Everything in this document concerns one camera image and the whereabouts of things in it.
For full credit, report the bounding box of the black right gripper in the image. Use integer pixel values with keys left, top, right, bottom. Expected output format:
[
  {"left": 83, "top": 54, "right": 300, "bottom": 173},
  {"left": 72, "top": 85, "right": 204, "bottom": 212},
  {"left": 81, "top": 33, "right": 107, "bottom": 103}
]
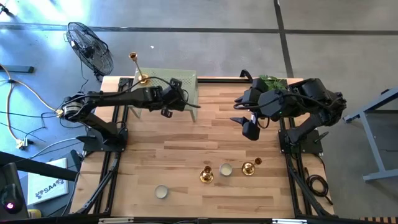
[{"left": 229, "top": 78, "right": 270, "bottom": 141}]

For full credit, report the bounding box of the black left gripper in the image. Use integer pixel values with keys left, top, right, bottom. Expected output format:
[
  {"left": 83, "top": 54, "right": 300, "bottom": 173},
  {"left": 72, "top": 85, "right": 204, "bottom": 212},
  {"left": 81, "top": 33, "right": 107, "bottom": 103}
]
[{"left": 154, "top": 78, "right": 187, "bottom": 118}]

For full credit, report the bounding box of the brass candlestick holder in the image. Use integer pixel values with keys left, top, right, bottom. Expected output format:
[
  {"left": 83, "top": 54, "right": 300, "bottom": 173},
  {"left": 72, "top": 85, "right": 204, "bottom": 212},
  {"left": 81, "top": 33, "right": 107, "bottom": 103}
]
[
  {"left": 128, "top": 52, "right": 150, "bottom": 85},
  {"left": 199, "top": 165, "right": 215, "bottom": 184},
  {"left": 241, "top": 157, "right": 263, "bottom": 177}
]

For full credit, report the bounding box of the white candle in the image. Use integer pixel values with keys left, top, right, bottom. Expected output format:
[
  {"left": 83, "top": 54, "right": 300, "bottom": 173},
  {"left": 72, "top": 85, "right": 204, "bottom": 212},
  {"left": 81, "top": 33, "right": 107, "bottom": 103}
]
[
  {"left": 154, "top": 184, "right": 169, "bottom": 200},
  {"left": 219, "top": 162, "right": 234, "bottom": 177}
]

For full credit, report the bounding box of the green perforated metal shelf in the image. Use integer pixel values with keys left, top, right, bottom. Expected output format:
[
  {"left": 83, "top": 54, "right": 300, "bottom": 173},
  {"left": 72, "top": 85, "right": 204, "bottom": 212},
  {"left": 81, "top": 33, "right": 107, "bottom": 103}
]
[{"left": 129, "top": 67, "right": 199, "bottom": 123}]

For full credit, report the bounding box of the green plant in white pot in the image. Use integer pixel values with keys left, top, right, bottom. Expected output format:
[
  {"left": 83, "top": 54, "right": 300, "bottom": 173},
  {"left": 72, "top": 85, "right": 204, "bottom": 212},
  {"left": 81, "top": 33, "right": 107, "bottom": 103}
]
[{"left": 259, "top": 74, "right": 289, "bottom": 93}]

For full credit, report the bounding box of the black floor fan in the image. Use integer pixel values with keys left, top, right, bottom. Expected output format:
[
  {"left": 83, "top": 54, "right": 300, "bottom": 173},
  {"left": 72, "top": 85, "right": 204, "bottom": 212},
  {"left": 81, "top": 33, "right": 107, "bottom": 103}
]
[{"left": 63, "top": 21, "right": 115, "bottom": 82}]

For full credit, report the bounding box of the white printed box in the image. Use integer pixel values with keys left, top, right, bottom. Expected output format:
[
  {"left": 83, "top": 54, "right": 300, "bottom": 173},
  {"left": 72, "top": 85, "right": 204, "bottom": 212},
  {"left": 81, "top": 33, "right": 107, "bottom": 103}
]
[{"left": 27, "top": 157, "right": 70, "bottom": 206}]

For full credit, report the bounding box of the black flat bar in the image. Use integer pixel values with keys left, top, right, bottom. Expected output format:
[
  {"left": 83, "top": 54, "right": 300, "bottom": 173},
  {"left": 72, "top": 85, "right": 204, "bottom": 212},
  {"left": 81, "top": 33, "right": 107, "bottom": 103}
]
[{"left": 0, "top": 64, "right": 35, "bottom": 75}]

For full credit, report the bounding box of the small yellow object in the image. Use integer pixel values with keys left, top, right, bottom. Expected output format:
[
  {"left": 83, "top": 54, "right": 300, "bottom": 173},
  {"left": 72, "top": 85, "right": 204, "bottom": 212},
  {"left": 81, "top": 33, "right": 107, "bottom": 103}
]
[{"left": 27, "top": 208, "right": 42, "bottom": 220}]

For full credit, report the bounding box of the glowing computer mouse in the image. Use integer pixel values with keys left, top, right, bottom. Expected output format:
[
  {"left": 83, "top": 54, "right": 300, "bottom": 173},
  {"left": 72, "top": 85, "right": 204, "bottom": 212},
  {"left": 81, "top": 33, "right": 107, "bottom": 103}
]
[{"left": 2, "top": 184, "right": 23, "bottom": 215}]

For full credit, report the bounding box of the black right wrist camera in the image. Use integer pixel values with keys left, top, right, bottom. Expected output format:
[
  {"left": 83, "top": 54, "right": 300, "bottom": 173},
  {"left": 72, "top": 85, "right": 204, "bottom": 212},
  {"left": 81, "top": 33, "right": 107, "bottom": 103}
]
[{"left": 260, "top": 90, "right": 285, "bottom": 121}]

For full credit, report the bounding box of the black curved bracket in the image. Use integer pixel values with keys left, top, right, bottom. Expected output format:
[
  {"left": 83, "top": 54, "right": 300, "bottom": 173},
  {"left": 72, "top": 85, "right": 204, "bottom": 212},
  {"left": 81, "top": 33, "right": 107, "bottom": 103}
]
[{"left": 239, "top": 68, "right": 255, "bottom": 83}]

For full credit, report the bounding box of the black aluminium frame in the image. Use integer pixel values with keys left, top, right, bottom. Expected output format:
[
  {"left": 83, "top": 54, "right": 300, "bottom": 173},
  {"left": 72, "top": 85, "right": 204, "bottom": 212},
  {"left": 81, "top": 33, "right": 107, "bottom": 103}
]
[{"left": 70, "top": 76, "right": 336, "bottom": 224}]

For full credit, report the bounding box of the coiled black cable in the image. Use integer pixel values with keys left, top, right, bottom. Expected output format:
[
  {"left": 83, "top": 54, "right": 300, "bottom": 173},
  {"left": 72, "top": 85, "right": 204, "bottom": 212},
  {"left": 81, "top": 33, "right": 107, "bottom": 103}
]
[{"left": 303, "top": 166, "right": 334, "bottom": 206}]

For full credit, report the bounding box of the white strip on frame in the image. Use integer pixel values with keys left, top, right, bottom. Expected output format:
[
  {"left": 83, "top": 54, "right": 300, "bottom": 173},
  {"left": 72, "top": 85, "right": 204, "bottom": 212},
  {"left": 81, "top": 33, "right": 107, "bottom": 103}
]
[
  {"left": 98, "top": 217, "right": 134, "bottom": 224},
  {"left": 272, "top": 218, "right": 308, "bottom": 224}
]

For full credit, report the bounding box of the grey metal table frame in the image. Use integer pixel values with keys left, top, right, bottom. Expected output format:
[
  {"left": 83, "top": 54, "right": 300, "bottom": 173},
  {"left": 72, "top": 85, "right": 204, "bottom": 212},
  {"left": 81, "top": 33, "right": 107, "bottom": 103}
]
[{"left": 343, "top": 88, "right": 398, "bottom": 184}]

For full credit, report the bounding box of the yellow extension cord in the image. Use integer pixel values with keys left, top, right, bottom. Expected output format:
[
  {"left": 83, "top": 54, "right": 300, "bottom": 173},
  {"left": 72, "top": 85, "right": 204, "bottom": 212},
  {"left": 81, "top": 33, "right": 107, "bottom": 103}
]
[
  {"left": 0, "top": 63, "right": 65, "bottom": 116},
  {"left": 6, "top": 81, "right": 29, "bottom": 151}
]

